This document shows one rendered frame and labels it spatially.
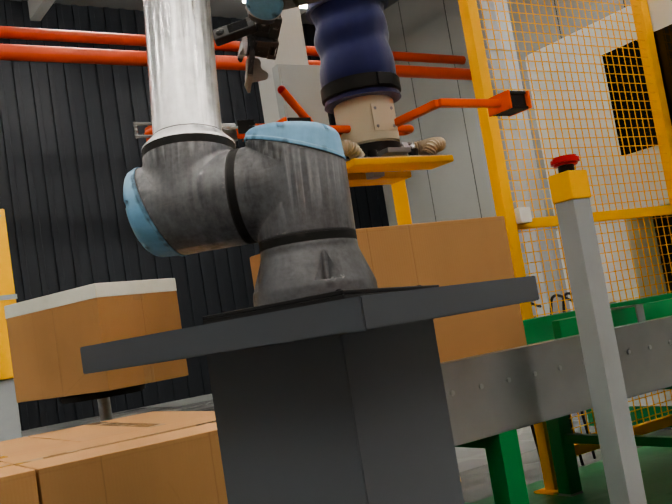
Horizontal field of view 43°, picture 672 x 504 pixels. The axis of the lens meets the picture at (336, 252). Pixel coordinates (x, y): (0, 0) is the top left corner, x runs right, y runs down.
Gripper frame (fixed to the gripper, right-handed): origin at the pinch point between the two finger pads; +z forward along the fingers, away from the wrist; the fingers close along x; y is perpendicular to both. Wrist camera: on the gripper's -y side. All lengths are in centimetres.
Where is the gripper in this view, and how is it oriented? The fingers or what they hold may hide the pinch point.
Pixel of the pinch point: (241, 77)
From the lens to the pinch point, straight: 240.1
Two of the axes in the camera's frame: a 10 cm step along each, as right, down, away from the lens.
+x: -2.2, -7.1, 6.7
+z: -2.4, 7.1, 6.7
